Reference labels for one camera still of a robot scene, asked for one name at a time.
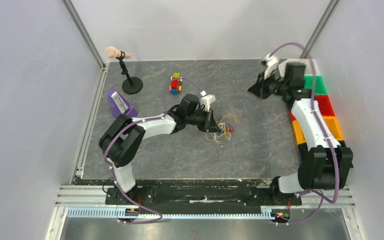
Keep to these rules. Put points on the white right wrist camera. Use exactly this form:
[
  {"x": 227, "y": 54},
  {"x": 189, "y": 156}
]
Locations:
[{"x": 271, "y": 63}]

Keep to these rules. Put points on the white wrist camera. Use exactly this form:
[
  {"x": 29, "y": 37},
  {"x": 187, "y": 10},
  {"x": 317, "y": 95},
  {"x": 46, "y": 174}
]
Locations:
[
  {"x": 271, "y": 63},
  {"x": 206, "y": 100}
]

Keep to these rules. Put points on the black storage bin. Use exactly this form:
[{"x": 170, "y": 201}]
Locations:
[{"x": 303, "y": 149}]

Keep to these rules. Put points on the colourful toy brick car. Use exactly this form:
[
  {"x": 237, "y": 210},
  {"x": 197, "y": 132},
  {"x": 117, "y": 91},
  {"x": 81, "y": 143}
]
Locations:
[{"x": 176, "y": 84}]

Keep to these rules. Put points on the red storage bin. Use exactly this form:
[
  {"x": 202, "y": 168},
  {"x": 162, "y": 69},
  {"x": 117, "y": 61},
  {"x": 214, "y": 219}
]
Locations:
[{"x": 322, "y": 105}]

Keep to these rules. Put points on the aluminium frame post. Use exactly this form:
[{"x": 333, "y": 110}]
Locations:
[
  {"x": 317, "y": 32},
  {"x": 75, "y": 17}
]

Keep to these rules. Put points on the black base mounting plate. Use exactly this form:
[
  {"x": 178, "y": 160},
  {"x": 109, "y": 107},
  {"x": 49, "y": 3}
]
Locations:
[{"x": 196, "y": 196}]

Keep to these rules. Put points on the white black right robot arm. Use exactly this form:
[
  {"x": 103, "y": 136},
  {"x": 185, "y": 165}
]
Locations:
[{"x": 312, "y": 173}]

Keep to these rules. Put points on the aluminium frame post right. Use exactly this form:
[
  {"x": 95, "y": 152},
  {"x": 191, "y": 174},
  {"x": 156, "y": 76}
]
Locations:
[{"x": 317, "y": 32}]

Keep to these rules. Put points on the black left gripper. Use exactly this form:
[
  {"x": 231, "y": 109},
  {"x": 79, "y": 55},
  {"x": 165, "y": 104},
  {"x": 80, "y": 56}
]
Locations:
[{"x": 209, "y": 125}]

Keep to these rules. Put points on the purple metronome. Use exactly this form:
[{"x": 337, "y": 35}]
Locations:
[{"x": 118, "y": 105}]

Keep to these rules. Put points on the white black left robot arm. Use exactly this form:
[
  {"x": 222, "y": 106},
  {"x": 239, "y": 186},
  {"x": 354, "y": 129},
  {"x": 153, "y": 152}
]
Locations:
[{"x": 123, "y": 138}]

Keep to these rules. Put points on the green storage bin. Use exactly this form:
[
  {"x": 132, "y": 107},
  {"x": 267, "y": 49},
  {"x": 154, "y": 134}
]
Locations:
[{"x": 320, "y": 88}]

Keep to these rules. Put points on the aluminium frame post left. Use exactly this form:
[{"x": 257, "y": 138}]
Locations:
[{"x": 75, "y": 17}]

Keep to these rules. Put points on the grey slotted cable duct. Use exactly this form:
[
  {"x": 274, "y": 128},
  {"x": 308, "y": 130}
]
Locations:
[{"x": 133, "y": 213}]

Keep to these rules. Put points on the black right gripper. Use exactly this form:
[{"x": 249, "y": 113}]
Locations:
[{"x": 268, "y": 84}]

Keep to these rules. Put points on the pink microphone on black stand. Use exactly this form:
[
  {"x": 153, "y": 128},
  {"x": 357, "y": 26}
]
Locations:
[{"x": 131, "y": 85}]

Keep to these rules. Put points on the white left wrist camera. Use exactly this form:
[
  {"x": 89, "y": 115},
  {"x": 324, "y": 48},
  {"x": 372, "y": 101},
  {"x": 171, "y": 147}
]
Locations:
[{"x": 206, "y": 100}]

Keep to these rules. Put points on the yellow storage bin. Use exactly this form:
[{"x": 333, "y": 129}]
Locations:
[{"x": 332, "y": 125}]

